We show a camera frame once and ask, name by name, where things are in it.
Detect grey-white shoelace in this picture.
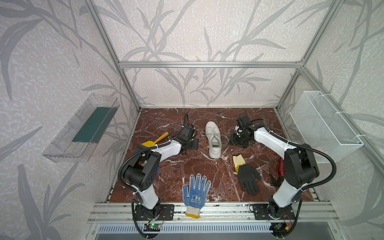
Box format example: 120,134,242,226
199,134,231,161

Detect white leather sneaker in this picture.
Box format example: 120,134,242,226
206,121,222,159

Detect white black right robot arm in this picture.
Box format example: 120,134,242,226
230,116,337,211

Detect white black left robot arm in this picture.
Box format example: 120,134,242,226
117,125,199,211

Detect yellow plastic spatula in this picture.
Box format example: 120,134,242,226
142,132,169,147

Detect black yellow work glove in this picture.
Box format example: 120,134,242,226
233,155,262,196

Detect blue dotted knit glove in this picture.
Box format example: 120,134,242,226
183,174,212,219

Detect right wiring connector board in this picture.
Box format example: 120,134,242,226
270,223,293,233

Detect green lit circuit board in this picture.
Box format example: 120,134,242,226
143,223,163,233

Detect red handled tool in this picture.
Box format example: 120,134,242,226
279,158,284,178

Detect white wire mesh basket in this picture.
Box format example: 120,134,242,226
290,91,364,162

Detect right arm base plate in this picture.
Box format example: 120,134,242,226
249,204,296,220

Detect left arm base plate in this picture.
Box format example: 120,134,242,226
134,204,175,221

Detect clear plastic wall bin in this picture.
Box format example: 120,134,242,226
42,94,120,163

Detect aluminium frame profiles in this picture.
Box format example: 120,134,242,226
80,0,384,240

